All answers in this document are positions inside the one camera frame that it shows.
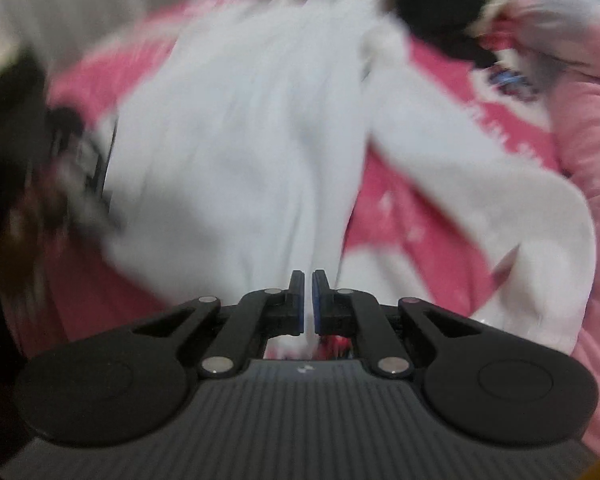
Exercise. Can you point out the black cloth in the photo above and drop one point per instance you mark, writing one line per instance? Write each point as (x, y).
(435, 5)

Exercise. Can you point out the grey curtain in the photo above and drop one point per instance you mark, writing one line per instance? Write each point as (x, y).
(80, 0)

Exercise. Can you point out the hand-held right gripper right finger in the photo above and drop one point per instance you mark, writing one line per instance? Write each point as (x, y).
(319, 305)

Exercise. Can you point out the pink quilt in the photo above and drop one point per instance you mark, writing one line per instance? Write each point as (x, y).
(595, 135)

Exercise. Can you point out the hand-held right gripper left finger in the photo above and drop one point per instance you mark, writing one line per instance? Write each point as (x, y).
(296, 305)

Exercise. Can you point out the pink printed blanket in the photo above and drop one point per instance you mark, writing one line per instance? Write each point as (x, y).
(410, 230)

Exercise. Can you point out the white garment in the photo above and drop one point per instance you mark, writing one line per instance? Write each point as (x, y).
(240, 135)

